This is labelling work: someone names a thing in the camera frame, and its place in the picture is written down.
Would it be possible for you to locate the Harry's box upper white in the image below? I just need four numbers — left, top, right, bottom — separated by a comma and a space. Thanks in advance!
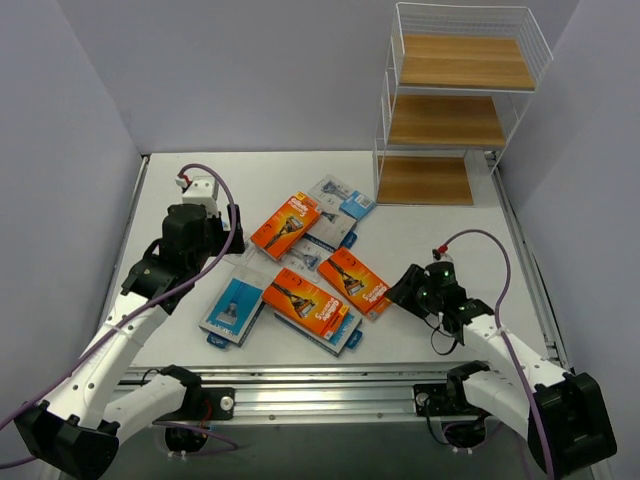
303, 210, 357, 252

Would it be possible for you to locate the Harry's box under centre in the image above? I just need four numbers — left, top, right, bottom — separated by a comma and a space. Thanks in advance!
274, 313, 363, 357

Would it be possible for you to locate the clear blister razor pack middle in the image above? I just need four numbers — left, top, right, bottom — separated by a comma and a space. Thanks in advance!
286, 239, 328, 272

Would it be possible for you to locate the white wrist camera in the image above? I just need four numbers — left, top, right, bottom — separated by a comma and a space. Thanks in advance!
432, 245, 455, 264
175, 174, 219, 218

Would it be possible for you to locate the purple cable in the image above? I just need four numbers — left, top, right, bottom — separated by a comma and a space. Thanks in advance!
0, 163, 241, 469
442, 228, 556, 479

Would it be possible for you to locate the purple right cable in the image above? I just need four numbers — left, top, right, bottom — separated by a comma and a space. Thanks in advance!
442, 228, 556, 479

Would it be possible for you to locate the clear blister razor pack left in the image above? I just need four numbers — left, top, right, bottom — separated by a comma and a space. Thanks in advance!
223, 244, 268, 270

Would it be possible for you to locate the orange Gillette box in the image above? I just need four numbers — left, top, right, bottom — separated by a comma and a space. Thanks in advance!
262, 268, 349, 340
317, 247, 390, 320
250, 192, 322, 261

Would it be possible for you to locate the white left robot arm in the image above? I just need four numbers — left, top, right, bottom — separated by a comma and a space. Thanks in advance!
12, 201, 244, 479

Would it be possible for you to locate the white wire wooden shelf rack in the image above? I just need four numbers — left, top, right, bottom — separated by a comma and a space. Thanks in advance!
373, 2, 552, 206

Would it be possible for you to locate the grey blue Harry's box left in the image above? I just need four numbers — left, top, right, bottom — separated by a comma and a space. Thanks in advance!
199, 265, 271, 350

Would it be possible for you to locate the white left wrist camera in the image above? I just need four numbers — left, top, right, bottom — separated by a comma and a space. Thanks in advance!
175, 174, 219, 218

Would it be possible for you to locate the clear blister razor pack top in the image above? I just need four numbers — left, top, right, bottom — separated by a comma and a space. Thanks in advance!
308, 175, 377, 221

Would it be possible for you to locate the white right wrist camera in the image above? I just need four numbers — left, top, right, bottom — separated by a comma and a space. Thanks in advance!
432, 245, 455, 264

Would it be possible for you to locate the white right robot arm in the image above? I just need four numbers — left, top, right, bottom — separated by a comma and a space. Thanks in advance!
385, 261, 618, 479

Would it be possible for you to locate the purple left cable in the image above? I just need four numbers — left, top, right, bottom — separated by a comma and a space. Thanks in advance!
0, 163, 241, 469

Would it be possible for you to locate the clear blister razor pack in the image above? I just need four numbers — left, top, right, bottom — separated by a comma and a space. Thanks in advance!
308, 175, 377, 221
223, 244, 268, 270
286, 239, 328, 272

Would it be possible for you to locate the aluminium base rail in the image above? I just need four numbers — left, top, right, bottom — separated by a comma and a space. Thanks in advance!
112, 362, 596, 426

